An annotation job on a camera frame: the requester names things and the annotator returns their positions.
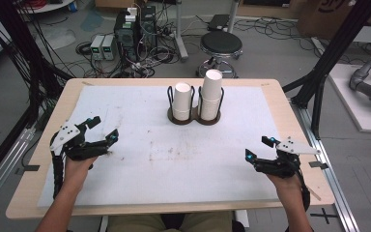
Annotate person's right hand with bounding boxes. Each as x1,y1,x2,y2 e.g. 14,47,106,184
265,172,304,201

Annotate black metal frame post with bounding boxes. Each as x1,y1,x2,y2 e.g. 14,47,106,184
282,0,371,140

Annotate light wooden table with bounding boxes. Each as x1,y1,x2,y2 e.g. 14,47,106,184
5,77,336,220

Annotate black round stool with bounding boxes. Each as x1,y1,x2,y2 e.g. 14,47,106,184
196,30,243,79

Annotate brown cardboard box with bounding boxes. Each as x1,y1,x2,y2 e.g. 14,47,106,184
297,0,371,41

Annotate black sleeved gripper cable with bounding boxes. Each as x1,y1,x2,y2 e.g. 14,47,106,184
296,167,312,212
50,151,67,200

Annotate aluminium floor rail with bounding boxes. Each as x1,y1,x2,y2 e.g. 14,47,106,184
290,99,362,232
0,124,37,216

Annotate white table mat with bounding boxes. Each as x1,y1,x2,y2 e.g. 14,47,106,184
37,85,280,208

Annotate person's legs in khaki trousers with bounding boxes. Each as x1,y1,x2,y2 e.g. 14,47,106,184
106,211,234,232

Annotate dark double cup holder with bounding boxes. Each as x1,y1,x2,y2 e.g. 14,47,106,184
166,84,225,126

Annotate grey bench power supply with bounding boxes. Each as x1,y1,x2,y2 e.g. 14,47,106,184
90,34,106,61
101,34,117,62

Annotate white floor board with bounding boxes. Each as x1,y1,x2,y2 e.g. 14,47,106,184
328,63,371,134

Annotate black frame with cable bundle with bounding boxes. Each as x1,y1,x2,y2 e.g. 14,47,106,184
0,0,66,191

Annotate single white paper cup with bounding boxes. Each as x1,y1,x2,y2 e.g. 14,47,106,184
173,82,193,122

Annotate stack of white paper cups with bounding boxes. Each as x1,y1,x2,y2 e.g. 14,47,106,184
199,69,224,122

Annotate black computer tower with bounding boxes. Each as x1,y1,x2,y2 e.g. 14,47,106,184
139,4,158,50
113,11,140,63

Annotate black flat box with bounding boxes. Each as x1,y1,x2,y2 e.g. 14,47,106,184
207,14,232,32

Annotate person's left hand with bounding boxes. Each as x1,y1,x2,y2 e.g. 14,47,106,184
63,155,100,194

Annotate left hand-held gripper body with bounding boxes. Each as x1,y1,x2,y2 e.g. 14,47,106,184
48,120,111,162

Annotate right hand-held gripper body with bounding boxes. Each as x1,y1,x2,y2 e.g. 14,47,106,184
253,136,322,179

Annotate grey metal stand leg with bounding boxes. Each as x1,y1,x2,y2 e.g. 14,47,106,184
226,0,240,33
173,0,189,63

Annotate tangle of floor cables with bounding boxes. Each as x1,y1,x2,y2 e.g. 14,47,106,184
73,18,187,79

